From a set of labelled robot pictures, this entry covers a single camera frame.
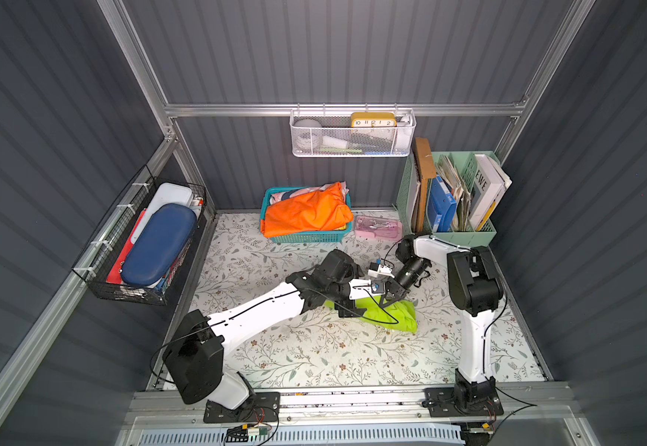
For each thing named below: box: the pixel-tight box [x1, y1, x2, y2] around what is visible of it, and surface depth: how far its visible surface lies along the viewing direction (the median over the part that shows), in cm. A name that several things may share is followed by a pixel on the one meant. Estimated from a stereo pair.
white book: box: [468, 153, 513, 232], surface depth 100 cm
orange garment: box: [260, 182, 355, 238], surface depth 104 cm
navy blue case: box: [120, 202, 199, 287], surface depth 69 cm
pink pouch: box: [354, 215, 403, 241], surface depth 117 cm
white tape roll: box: [292, 118, 325, 151], surface depth 89 cm
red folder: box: [105, 209, 146, 285], surface depth 66 cm
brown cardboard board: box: [412, 137, 437, 234], surface depth 93 cm
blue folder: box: [427, 174, 457, 234], surface depth 101 cm
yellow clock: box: [349, 111, 398, 129], surface depth 90 cm
